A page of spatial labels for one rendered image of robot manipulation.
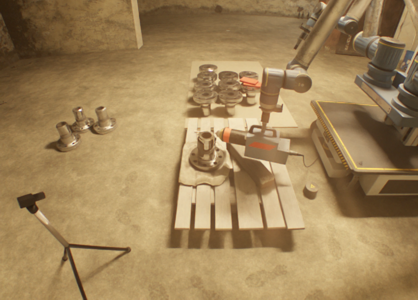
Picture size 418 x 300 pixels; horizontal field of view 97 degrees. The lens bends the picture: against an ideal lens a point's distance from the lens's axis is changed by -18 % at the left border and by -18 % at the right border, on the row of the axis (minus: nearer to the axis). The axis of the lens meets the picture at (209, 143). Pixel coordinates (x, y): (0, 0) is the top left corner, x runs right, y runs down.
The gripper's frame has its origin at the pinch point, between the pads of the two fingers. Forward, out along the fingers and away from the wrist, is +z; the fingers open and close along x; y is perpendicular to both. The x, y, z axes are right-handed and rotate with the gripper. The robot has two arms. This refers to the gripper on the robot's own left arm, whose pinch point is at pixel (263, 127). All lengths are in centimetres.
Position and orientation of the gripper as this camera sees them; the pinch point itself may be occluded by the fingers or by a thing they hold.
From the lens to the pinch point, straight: 144.2
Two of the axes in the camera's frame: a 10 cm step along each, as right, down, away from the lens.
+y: -9.5, -2.0, 2.4
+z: 0.0, 7.7, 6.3
